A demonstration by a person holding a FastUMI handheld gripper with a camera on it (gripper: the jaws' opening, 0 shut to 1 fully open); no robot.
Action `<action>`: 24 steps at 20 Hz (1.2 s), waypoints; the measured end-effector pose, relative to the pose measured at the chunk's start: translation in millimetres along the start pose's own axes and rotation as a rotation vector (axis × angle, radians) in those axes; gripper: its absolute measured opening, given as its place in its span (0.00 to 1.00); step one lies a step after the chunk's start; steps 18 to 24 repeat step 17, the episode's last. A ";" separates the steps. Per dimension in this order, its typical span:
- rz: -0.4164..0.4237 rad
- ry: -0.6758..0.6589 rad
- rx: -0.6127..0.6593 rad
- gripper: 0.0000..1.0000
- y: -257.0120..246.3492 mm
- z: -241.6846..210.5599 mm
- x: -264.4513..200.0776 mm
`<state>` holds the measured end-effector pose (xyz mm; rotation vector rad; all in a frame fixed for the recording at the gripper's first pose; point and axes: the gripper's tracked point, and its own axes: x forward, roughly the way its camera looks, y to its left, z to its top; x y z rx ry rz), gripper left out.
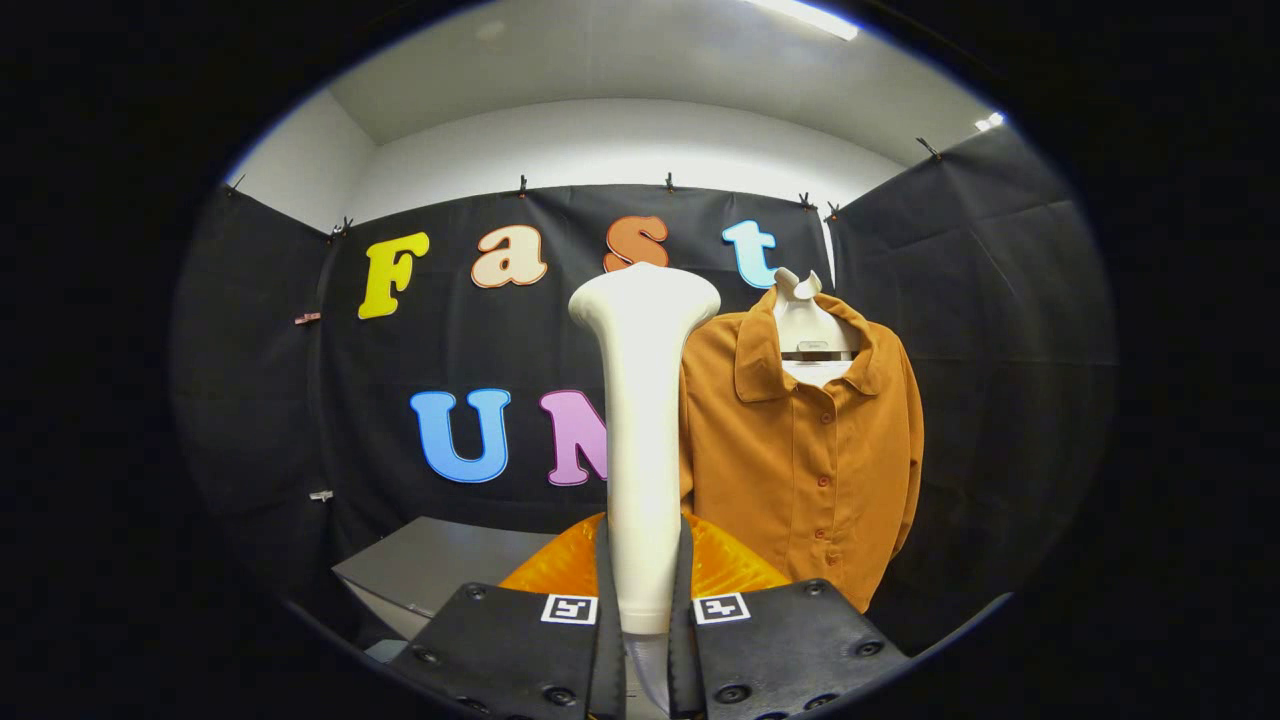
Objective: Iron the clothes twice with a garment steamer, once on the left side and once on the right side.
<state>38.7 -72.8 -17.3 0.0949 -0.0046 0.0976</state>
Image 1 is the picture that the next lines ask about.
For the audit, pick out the long ceiling light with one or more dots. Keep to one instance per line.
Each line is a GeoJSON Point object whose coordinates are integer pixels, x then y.
{"type": "Point", "coordinates": [805, 17]}

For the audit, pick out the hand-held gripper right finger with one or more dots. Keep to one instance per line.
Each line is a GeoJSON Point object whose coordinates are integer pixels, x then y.
{"type": "Point", "coordinates": [684, 660]}

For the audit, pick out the white clothes hanger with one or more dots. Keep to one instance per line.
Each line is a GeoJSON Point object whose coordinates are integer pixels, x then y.
{"type": "Point", "coordinates": [810, 325]}

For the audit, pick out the grey cabinet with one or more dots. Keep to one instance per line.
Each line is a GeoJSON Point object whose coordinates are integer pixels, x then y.
{"type": "Point", "coordinates": [440, 565]}

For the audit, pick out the row of black cloth clips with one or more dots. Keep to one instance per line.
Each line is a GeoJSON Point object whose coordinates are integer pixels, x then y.
{"type": "Point", "coordinates": [522, 185]}

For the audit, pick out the white garment steamer head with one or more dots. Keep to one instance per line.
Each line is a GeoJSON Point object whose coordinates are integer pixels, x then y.
{"type": "Point", "coordinates": [643, 430]}

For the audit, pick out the orange button-up shirt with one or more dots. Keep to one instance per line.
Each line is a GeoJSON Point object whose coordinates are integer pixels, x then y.
{"type": "Point", "coordinates": [790, 470]}

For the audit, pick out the small ceiling light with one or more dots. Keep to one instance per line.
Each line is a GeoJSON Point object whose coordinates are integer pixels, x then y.
{"type": "Point", "coordinates": [990, 122]}

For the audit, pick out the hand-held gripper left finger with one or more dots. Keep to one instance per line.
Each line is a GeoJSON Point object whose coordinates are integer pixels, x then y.
{"type": "Point", "coordinates": [606, 660]}

